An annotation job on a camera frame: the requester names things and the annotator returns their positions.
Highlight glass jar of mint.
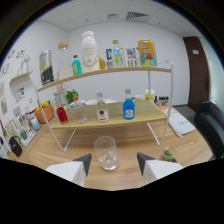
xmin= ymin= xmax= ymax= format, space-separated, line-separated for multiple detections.
xmin=162 ymin=145 xmax=178 ymax=163

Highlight clear bottle red label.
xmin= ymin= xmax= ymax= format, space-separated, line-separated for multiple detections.
xmin=95 ymin=92 xmax=110 ymax=123

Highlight black and silver can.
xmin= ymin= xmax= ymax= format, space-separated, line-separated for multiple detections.
xmin=38 ymin=49 xmax=55 ymax=86

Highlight small teal cup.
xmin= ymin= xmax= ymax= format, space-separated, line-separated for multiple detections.
xmin=19 ymin=129 xmax=28 ymax=141

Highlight yellow and red cup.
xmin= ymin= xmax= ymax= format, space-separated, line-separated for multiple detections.
xmin=144 ymin=88 xmax=156 ymax=102

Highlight clear drinking glass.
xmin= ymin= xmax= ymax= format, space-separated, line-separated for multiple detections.
xmin=93 ymin=135 xmax=120 ymax=172

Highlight white notebook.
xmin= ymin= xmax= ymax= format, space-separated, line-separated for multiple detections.
xmin=168 ymin=111 xmax=197 ymax=138

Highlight white kitchen scale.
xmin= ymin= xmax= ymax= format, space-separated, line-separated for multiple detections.
xmin=19 ymin=130 xmax=37 ymax=148

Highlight red liquid bottle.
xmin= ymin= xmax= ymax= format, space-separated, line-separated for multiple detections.
xmin=55 ymin=97 xmax=69 ymax=125

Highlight white and blue bottle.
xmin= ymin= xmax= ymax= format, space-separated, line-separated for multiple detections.
xmin=30 ymin=116 xmax=42 ymax=132

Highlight two-tier wooden shelf rack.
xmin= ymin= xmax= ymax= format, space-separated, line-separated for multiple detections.
xmin=34 ymin=59 xmax=175 ymax=153

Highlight black bag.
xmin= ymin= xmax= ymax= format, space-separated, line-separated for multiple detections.
xmin=8 ymin=135 xmax=23 ymax=158

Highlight orange printed booklet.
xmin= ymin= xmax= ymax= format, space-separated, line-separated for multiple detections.
xmin=159 ymin=105 xmax=174 ymax=113

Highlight orange storage basket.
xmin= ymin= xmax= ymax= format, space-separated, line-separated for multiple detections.
xmin=34 ymin=103 xmax=55 ymax=124

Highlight blue liquid bottle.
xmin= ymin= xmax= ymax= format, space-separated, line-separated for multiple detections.
xmin=122 ymin=88 xmax=136 ymax=120

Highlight white desktop device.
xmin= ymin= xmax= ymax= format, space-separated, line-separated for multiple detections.
xmin=16 ymin=113 xmax=31 ymax=133

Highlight row of small dark bottles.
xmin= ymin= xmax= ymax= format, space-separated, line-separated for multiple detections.
xmin=153 ymin=95 xmax=170 ymax=106

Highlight black chair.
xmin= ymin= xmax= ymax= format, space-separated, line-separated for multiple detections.
xmin=194 ymin=99 xmax=224 ymax=160

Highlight blue rimmed bowl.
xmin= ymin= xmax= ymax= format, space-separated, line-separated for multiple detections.
xmin=68 ymin=99 xmax=86 ymax=108

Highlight white kitchen appliance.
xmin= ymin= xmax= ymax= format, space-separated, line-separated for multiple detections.
xmin=24 ymin=98 xmax=39 ymax=121

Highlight small potted green plant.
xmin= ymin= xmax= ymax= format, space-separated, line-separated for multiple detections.
xmin=64 ymin=89 xmax=80 ymax=104

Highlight white plate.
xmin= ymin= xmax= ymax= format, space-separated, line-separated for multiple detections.
xmin=103 ymin=97 xmax=119 ymax=104

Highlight dark brown door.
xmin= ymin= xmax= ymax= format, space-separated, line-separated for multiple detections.
xmin=182 ymin=35 xmax=210 ymax=113

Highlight teal liquid bottle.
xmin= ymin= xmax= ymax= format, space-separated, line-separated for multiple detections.
xmin=71 ymin=54 xmax=83 ymax=76

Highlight glass jar with cork lid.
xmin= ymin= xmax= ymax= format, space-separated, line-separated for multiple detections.
xmin=57 ymin=40 xmax=73 ymax=81

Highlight red and white box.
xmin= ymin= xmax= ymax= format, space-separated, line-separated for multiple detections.
xmin=126 ymin=47 xmax=138 ymax=68

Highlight yellow cartoon snack can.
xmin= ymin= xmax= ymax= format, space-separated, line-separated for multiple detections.
xmin=137 ymin=39 xmax=158 ymax=67

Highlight clear bottle green cap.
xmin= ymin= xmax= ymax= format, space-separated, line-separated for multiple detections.
xmin=111 ymin=39 xmax=126 ymax=69

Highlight blue printed box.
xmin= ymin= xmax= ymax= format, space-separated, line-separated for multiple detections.
xmin=105 ymin=48 xmax=114 ymax=70

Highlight large white milk bottle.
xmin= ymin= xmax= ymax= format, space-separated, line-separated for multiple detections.
xmin=80 ymin=30 xmax=101 ymax=73

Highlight ceiling air vent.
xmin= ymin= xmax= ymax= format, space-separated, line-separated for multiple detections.
xmin=125 ymin=11 xmax=150 ymax=21

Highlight grey wall socket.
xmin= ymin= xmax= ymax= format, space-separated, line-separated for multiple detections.
xmin=12 ymin=105 xmax=22 ymax=118

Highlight wall photo cluster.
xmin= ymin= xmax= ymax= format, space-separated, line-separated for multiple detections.
xmin=13 ymin=86 xmax=27 ymax=104

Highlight wooden wall shelf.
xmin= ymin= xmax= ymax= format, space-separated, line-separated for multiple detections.
xmin=9 ymin=69 xmax=34 ymax=84

